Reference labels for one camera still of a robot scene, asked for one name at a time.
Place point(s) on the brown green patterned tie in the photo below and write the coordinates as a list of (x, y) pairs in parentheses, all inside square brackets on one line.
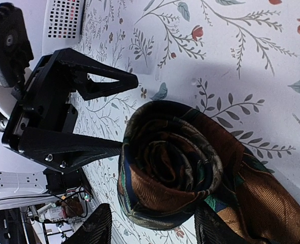
[(174, 157)]

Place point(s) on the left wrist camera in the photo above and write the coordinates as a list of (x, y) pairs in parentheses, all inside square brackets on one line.
[(15, 48)]

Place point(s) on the floral patterned table mat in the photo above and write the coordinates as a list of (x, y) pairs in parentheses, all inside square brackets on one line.
[(238, 62)]

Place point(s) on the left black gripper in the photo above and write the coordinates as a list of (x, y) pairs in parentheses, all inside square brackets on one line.
[(41, 124)]

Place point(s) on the white plastic mesh basket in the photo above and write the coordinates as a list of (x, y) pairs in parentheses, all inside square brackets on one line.
[(63, 19)]

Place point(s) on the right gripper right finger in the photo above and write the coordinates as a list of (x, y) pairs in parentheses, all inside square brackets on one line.
[(210, 227)]

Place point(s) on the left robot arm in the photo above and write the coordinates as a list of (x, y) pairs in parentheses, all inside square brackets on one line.
[(26, 187)]

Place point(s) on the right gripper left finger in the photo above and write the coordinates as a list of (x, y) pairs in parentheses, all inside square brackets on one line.
[(96, 229)]

